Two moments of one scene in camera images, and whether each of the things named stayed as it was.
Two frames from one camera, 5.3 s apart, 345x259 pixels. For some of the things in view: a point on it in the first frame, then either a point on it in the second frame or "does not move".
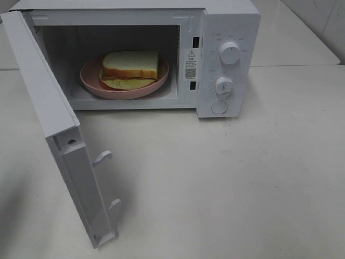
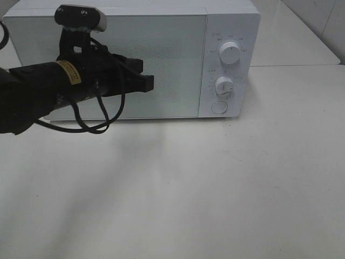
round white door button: [219, 107] does not move
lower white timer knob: [224, 85] does not move
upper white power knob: [229, 53] does not move
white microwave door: [60, 126] → [172, 44]
